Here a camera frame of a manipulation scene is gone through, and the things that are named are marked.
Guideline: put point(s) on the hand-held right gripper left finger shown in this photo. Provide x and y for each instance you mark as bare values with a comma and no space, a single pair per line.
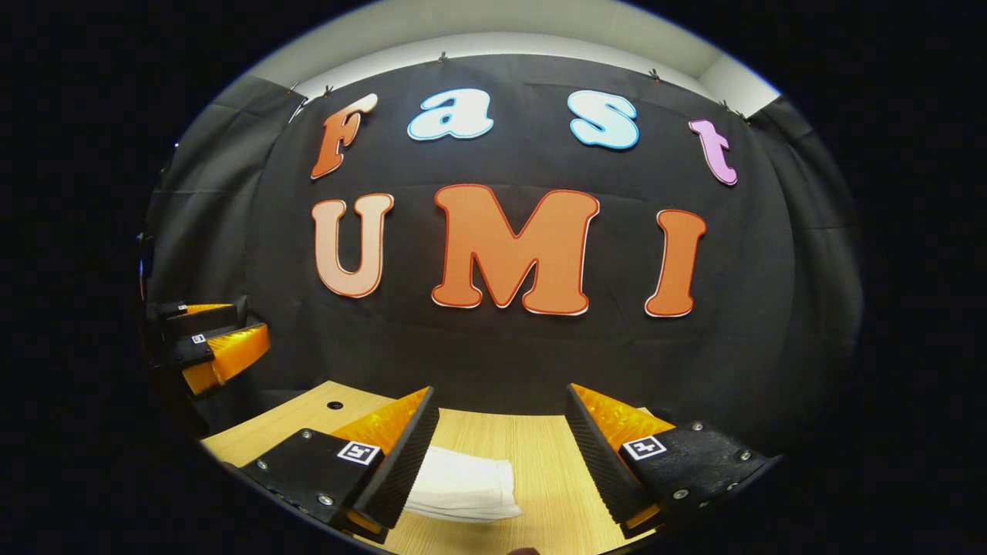
401,478

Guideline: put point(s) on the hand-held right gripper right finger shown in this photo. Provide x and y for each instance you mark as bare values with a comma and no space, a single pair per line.
605,478

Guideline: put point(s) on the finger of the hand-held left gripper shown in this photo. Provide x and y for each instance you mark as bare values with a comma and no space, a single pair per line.
193,351
208,317

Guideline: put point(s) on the white jeans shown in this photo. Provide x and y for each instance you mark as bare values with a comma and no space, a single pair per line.
470,486

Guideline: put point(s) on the black backdrop cloth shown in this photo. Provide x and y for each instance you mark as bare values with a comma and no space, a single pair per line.
501,354

